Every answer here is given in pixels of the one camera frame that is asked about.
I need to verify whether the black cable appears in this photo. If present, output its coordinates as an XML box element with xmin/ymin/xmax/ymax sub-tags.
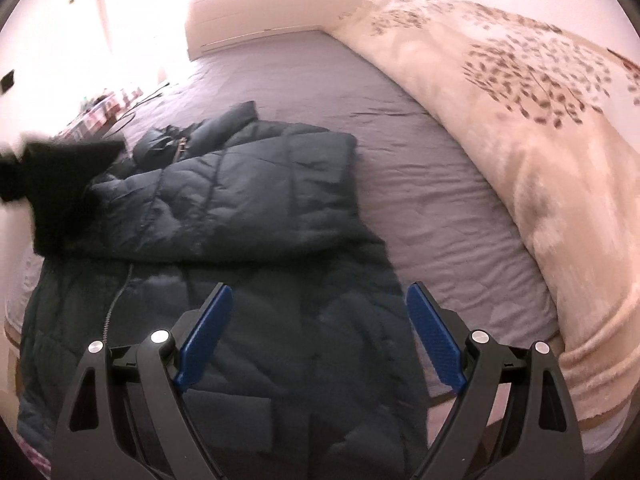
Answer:
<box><xmin>107</xmin><ymin>80</ymin><xmax>172</xmax><ymax>133</ymax></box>

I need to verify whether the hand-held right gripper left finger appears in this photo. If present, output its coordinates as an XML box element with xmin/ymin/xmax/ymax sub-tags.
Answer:
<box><xmin>50</xmin><ymin>282</ymin><xmax>234</xmax><ymax>480</ymax></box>

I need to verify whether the dark green puffer jacket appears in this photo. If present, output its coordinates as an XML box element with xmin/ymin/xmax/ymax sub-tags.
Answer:
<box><xmin>15</xmin><ymin>101</ymin><xmax>431</xmax><ymax>480</ymax></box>

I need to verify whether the white headboard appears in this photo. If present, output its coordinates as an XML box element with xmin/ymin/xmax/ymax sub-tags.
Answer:
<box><xmin>185</xmin><ymin>0</ymin><xmax>416</xmax><ymax>63</ymax></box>

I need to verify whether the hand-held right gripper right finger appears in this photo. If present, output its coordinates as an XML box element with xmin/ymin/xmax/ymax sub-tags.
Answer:
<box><xmin>406</xmin><ymin>282</ymin><xmax>586</xmax><ymax>480</ymax></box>

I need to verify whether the cluttered bedside table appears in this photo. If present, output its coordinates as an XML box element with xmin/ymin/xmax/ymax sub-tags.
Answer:
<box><xmin>50</xmin><ymin>85</ymin><xmax>166</xmax><ymax>146</ymax></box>

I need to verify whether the bed with grey sheet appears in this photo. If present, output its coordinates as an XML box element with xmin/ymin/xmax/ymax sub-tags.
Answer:
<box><xmin>5</xmin><ymin>27</ymin><xmax>566</xmax><ymax>480</ymax></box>

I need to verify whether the cream floral blanket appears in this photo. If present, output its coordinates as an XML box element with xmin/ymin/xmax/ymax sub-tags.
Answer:
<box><xmin>325</xmin><ymin>0</ymin><xmax>640</xmax><ymax>428</ymax></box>

